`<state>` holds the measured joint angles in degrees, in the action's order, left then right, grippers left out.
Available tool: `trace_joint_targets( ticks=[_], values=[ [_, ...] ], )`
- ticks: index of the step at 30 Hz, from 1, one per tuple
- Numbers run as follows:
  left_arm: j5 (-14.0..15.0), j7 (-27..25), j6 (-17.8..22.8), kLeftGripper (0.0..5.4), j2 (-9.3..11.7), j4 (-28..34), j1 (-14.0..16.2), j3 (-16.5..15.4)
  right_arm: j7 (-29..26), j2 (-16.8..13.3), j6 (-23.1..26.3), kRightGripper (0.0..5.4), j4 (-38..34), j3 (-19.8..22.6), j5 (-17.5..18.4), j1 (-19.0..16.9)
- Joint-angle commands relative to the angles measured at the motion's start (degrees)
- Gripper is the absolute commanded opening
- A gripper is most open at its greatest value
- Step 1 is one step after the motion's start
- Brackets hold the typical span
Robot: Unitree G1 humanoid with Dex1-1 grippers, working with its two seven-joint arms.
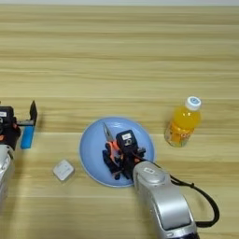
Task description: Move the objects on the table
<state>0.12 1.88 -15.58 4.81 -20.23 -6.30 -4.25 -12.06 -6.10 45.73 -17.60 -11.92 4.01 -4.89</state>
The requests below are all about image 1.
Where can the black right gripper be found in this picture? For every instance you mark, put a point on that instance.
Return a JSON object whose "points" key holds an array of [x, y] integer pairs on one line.
{"points": [[129, 163]]}

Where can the blue rectangular block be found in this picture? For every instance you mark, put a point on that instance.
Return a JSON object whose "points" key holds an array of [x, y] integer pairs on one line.
{"points": [[27, 138]]}

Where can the orange juice bottle white cap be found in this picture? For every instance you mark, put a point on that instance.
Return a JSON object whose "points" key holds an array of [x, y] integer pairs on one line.
{"points": [[182, 124]]}

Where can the left gripper labelled black box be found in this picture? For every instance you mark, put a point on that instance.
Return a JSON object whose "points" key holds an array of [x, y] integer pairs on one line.
{"points": [[6, 115]]}

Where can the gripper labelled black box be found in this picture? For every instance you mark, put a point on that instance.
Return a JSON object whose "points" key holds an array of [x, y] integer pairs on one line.
{"points": [[126, 141], [6, 115]]}

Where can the orange black needle-nose pliers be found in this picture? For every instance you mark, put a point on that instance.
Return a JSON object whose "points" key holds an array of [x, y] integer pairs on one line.
{"points": [[108, 133]]}

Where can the right gripper labelled black box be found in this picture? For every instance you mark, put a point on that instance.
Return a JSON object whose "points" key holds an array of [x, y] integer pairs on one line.
{"points": [[126, 141]]}

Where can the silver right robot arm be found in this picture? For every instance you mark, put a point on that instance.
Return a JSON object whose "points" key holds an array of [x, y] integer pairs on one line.
{"points": [[165, 199]]}

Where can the round light blue plate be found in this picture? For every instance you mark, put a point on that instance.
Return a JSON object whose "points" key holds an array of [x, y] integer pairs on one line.
{"points": [[93, 146]]}

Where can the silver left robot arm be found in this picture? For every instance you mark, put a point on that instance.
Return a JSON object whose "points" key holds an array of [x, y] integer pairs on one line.
{"points": [[4, 168]]}

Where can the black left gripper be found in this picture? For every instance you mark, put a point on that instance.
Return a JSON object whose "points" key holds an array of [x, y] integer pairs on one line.
{"points": [[9, 135]]}

